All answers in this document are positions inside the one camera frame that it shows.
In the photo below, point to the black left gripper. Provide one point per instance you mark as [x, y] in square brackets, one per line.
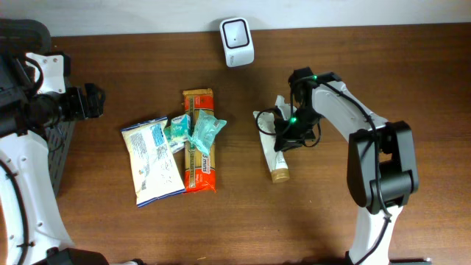
[97, 101]

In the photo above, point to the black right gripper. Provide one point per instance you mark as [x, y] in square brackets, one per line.
[285, 140]

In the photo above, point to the white tube gold cap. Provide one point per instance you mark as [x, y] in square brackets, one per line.
[265, 121]

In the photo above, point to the mint green wipes pack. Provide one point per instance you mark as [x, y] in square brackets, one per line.
[205, 131]

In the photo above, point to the teal tissue pack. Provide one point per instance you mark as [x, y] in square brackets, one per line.
[175, 146]
[180, 128]

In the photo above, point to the cream blue snack bag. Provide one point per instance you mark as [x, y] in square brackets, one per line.
[154, 170]

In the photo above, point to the orange spaghetti pack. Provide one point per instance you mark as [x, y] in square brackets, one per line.
[200, 169]

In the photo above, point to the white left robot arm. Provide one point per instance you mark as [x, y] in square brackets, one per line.
[36, 97]

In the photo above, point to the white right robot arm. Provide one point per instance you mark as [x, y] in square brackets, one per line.
[381, 163]

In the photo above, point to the white barcode scanner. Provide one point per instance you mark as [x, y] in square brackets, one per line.
[237, 42]

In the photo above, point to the dark grey plastic basket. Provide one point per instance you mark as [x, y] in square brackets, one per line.
[55, 154]

